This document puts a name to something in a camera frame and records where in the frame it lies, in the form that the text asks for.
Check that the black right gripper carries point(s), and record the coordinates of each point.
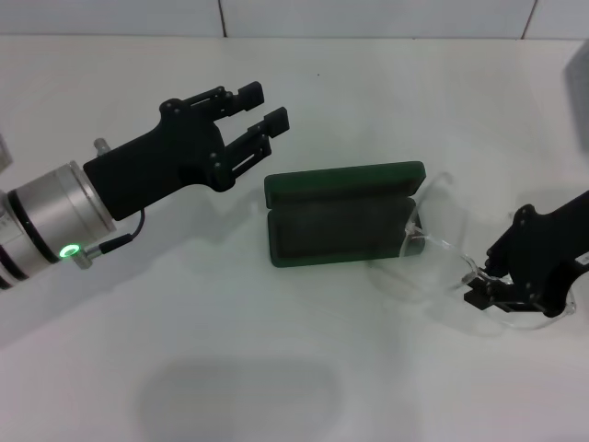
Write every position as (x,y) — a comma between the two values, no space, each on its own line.
(557,253)

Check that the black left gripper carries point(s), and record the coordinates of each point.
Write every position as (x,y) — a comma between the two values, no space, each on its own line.
(156,161)

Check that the clear white glasses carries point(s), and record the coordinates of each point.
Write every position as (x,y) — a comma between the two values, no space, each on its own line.
(453,262)

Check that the green glasses case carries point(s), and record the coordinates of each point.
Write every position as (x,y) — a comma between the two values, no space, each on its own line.
(322,230)

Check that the silver left flange stud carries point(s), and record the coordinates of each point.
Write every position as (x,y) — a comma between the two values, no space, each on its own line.
(100,146)

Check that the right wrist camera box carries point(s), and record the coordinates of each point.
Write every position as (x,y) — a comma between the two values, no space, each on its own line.
(579,101)

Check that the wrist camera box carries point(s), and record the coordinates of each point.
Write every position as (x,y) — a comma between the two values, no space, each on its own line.
(579,101)
(4,154)

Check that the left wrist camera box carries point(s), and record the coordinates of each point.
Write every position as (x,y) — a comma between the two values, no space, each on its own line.
(4,154)

